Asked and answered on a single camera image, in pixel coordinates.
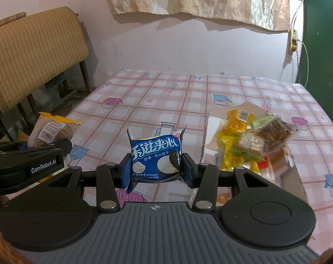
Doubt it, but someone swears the dark wooden folding frame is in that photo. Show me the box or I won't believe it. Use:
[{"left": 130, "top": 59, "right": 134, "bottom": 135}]
[{"left": 16, "top": 60, "right": 91, "bottom": 127}]

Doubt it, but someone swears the clear bag of brown pastries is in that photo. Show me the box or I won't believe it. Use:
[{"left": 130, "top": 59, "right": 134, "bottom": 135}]
[{"left": 27, "top": 112, "right": 82, "bottom": 149}]

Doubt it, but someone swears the blue cookie packet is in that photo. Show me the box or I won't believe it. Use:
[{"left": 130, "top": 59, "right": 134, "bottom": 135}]
[{"left": 126, "top": 126, "right": 188, "bottom": 195}]

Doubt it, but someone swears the yellow clear packet with barcode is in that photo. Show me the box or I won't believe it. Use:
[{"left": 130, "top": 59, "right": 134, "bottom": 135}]
[{"left": 214, "top": 109, "right": 253, "bottom": 143}]

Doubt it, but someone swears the green door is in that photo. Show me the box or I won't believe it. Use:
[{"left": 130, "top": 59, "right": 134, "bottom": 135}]
[{"left": 295, "top": 0, "right": 333, "bottom": 132}]

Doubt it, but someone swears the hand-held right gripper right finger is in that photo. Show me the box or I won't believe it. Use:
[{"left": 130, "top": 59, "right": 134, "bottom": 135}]
[{"left": 181, "top": 153, "right": 270, "bottom": 212}]

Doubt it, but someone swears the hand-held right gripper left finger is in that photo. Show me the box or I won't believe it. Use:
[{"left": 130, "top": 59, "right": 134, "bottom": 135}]
[{"left": 49, "top": 152, "right": 132, "bottom": 212}]

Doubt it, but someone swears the yellowed wall socket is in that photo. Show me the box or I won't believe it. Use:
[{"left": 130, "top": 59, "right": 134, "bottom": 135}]
[{"left": 289, "top": 29, "right": 299, "bottom": 53}]

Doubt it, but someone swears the light green snack packet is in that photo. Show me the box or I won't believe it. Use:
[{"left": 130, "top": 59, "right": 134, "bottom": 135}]
[{"left": 250, "top": 112, "right": 275, "bottom": 129}]

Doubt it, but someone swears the checked cloth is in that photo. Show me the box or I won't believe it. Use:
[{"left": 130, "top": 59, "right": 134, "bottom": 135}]
[{"left": 0, "top": 12, "right": 27, "bottom": 32}]

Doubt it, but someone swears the clear bag of brown sticks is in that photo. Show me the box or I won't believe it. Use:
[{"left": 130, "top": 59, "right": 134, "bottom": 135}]
[{"left": 258, "top": 116, "right": 299, "bottom": 156}]

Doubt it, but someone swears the cardboard box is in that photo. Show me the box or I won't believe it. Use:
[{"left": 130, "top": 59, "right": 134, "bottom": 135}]
[{"left": 202, "top": 101, "right": 308, "bottom": 208}]

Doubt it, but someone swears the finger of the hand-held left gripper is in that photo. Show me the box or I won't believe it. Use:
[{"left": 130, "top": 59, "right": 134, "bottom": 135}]
[{"left": 55, "top": 140, "right": 73, "bottom": 154}]

